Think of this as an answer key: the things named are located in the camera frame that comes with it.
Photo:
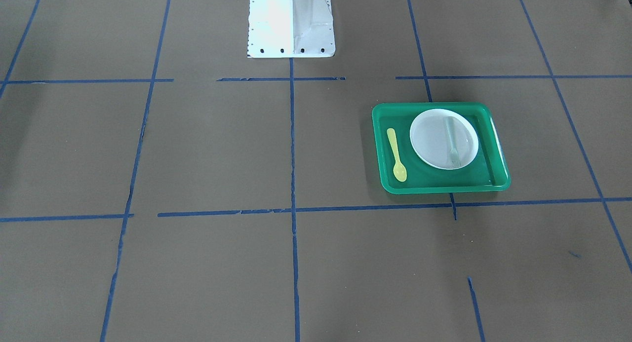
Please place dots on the yellow plastic spoon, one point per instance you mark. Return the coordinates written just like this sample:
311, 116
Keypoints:
399, 170

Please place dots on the green plastic tray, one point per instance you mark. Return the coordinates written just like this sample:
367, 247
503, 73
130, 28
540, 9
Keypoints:
488, 172

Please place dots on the white round plate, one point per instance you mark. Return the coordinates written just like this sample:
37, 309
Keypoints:
429, 140

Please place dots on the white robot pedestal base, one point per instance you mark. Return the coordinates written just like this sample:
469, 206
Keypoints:
290, 28

